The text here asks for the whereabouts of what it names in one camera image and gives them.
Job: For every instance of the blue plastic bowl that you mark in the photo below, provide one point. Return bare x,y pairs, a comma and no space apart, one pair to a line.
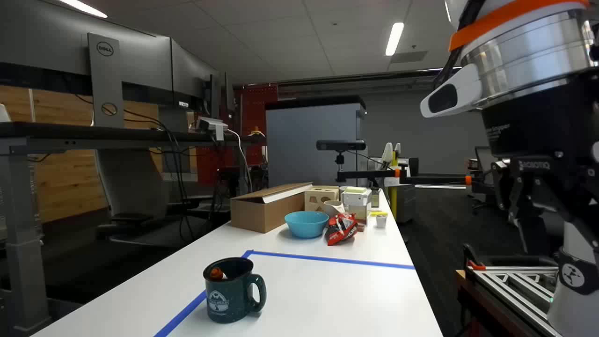
306,226

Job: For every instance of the small yellow white cup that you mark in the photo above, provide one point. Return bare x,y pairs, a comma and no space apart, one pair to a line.
379,218

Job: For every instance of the orange brown marker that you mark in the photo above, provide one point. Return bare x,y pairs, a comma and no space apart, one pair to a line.
218,275

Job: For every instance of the black stereo camera bar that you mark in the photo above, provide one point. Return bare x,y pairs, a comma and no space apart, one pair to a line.
340,145

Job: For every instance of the clear plastic container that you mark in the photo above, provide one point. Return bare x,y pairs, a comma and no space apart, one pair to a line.
357,202

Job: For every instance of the grey standing desk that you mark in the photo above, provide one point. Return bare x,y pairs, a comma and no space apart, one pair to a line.
26,188

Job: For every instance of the white yellow spray bottle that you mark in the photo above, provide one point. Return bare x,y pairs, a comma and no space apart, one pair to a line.
391,155

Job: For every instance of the aluminium rail base frame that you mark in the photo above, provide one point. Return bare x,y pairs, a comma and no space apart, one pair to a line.
512,293

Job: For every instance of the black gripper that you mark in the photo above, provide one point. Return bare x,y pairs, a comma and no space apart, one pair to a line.
544,125

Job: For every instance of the dark green speckled mug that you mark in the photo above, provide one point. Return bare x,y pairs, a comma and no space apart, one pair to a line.
228,303

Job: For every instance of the smaller grey monitor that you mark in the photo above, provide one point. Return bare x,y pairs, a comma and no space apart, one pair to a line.
190,69

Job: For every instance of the light wooden block box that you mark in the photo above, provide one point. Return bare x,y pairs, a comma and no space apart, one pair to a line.
321,200

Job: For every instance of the grey Dell monitor stand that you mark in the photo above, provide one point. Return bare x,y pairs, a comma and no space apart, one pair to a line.
106,82

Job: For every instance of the long ceiling light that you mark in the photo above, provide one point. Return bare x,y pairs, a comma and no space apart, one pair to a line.
84,9
394,39

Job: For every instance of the grey partition board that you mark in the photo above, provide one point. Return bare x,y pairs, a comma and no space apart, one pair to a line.
310,144

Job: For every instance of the brown cardboard box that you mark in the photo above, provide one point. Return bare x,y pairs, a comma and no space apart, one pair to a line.
263,213

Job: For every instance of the red snack bag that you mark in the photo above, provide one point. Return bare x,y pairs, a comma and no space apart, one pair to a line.
342,230

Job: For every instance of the large grey Dell monitor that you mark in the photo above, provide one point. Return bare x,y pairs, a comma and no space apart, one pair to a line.
44,39

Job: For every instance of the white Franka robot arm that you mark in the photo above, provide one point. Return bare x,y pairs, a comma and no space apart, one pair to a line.
531,57

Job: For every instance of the blue tape line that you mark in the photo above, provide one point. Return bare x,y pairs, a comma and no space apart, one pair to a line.
325,260

